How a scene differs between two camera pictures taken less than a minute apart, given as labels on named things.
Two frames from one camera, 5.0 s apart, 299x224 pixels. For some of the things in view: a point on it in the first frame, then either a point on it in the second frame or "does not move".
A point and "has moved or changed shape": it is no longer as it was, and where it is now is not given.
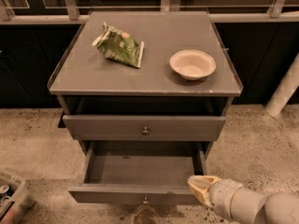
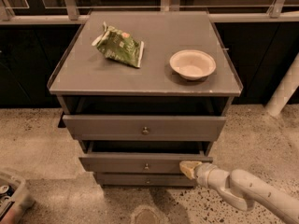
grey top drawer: (144, 128) does not move
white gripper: (223, 193) → (203, 172)
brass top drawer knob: (145, 132) does not move
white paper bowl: (192, 64) does not move
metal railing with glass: (71, 4) does not move
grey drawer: (140, 173) has moved or changed shape
